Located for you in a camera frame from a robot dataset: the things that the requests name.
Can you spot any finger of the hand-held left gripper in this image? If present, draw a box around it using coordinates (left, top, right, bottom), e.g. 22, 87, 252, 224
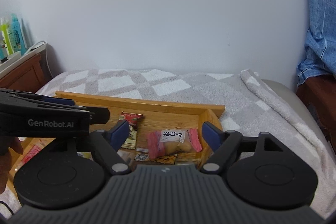
84, 107, 110, 125
43, 97, 75, 106

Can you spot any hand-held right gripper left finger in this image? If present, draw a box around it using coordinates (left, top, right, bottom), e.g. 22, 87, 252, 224
46, 120, 132, 176

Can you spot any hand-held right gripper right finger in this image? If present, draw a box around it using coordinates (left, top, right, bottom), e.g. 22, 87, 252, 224
200, 122, 286, 175

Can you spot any white gold dotted candy packet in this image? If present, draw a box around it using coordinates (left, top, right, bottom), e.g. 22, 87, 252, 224
122, 126, 138, 150

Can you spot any red long bar packet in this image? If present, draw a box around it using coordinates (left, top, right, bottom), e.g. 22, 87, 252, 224
119, 111, 144, 127

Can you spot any red snack packet tan border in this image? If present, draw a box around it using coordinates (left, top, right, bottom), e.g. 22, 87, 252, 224
21, 144, 44, 164

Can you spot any pink clear snack packet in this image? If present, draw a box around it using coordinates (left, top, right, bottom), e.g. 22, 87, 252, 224
146, 128, 202, 160

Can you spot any wooden tray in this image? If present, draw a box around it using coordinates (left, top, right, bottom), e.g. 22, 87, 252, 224
8, 91, 226, 188

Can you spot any brown nut packet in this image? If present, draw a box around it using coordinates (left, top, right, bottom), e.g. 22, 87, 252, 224
150, 153, 178, 164

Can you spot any person's left hand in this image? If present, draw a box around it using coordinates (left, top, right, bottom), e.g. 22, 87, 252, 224
0, 138, 24, 194

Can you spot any wooden cabinet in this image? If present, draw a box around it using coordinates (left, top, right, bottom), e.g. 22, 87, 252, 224
0, 52, 53, 95

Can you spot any grey white checked blanket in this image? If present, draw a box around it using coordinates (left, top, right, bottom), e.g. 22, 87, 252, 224
0, 69, 334, 219

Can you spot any white power strip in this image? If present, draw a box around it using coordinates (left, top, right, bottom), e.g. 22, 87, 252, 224
22, 41, 48, 57

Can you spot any teal bottle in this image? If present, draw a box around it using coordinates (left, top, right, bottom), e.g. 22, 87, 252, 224
10, 13, 27, 53

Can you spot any green bottle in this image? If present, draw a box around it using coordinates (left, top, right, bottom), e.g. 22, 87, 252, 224
0, 23, 14, 55

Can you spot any grey mattress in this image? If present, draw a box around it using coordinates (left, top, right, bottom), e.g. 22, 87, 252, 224
260, 79, 329, 154

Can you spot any blue plaid cloth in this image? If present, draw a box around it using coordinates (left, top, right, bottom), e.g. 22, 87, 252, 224
297, 0, 336, 87

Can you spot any black cable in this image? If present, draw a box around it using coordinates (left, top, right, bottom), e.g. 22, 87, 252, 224
0, 201, 14, 214

